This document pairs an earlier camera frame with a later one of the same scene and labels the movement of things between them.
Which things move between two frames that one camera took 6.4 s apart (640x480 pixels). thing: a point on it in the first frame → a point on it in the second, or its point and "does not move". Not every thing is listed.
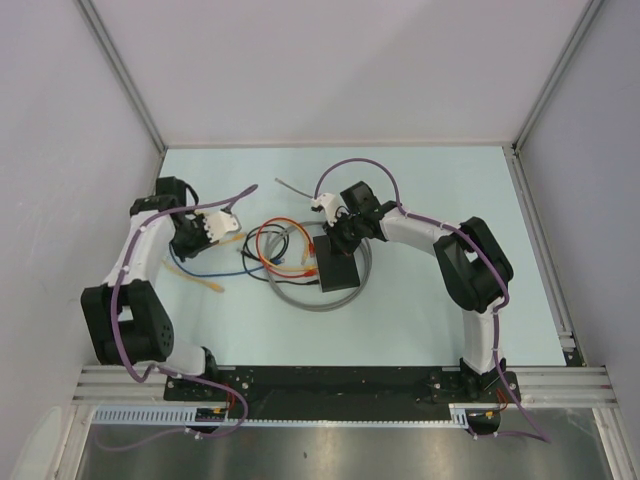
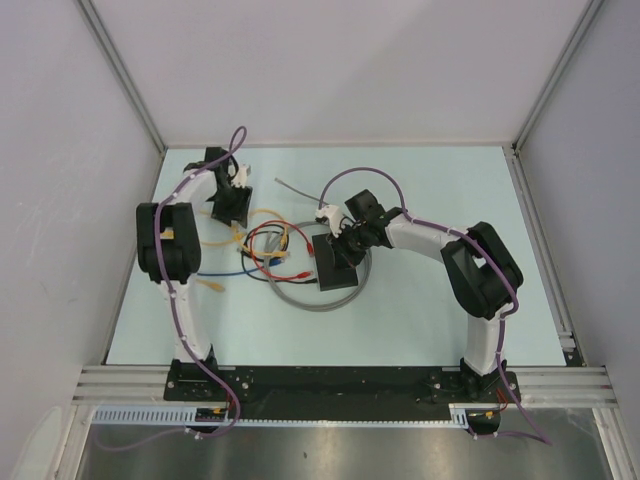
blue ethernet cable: [278, 261] does not move
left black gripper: [190, 252] → [239, 212]
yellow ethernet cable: [215, 286] does not move
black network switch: [336, 270] does not move
